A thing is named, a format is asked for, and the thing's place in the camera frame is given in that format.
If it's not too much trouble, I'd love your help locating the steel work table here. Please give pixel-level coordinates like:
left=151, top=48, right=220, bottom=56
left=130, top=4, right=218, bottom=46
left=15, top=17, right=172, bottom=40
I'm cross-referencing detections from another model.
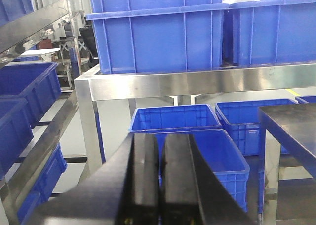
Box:
left=258, top=104, right=316, bottom=225

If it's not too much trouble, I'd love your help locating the blue bin on left shelf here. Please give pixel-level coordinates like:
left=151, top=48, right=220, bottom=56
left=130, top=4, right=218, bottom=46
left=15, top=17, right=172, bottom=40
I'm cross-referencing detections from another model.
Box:
left=0, top=62, right=61, bottom=128

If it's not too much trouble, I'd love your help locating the blue bin behind table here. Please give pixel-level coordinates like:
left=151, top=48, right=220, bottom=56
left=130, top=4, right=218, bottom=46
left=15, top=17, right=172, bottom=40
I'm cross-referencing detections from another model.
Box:
left=215, top=99, right=296, bottom=156

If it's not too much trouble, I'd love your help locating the near blue bin left shelf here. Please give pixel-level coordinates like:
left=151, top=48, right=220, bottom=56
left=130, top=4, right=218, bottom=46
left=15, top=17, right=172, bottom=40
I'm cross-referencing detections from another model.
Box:
left=0, top=99, right=33, bottom=178

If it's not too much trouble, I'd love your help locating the far blue bin lower shelf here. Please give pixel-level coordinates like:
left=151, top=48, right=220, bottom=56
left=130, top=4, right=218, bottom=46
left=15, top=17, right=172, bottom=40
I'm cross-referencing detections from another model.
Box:
left=129, top=104, right=223, bottom=133

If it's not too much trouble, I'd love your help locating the stainless steel rack frame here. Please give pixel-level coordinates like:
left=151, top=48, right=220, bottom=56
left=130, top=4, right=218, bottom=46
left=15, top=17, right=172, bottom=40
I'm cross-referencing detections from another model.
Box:
left=75, top=63, right=316, bottom=179

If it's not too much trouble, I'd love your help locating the left steel flow shelf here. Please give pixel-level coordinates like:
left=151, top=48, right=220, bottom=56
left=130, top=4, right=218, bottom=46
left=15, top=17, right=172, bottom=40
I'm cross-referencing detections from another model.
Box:
left=0, top=0, right=78, bottom=225

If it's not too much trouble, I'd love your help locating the lower blue bin left shelf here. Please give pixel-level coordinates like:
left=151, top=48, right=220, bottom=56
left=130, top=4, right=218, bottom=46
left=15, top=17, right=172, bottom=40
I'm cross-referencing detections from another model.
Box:
left=17, top=143, right=67, bottom=225

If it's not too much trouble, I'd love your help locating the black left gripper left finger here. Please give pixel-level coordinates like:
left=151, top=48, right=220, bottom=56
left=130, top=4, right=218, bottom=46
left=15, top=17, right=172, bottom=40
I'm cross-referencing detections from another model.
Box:
left=26, top=133, right=159, bottom=225

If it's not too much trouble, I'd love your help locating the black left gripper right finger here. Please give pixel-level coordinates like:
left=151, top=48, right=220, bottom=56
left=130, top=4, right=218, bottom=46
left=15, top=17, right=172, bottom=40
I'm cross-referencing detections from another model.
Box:
left=161, top=134, right=255, bottom=225

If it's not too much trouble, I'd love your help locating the blue bin shelf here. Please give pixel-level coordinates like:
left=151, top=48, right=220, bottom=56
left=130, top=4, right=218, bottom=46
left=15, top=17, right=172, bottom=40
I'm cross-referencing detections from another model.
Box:
left=17, top=143, right=67, bottom=225
left=0, top=99, right=33, bottom=178
left=129, top=104, right=223, bottom=133
left=153, top=128, right=250, bottom=212

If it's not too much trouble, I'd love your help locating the large blue crate on rack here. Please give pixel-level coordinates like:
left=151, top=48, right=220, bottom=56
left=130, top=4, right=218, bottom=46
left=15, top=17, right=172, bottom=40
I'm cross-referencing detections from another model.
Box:
left=87, top=0, right=229, bottom=74

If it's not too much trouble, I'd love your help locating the near blue bin lower shelf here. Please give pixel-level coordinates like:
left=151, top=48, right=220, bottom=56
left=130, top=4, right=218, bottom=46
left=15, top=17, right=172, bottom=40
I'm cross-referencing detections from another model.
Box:
left=153, top=128, right=250, bottom=212

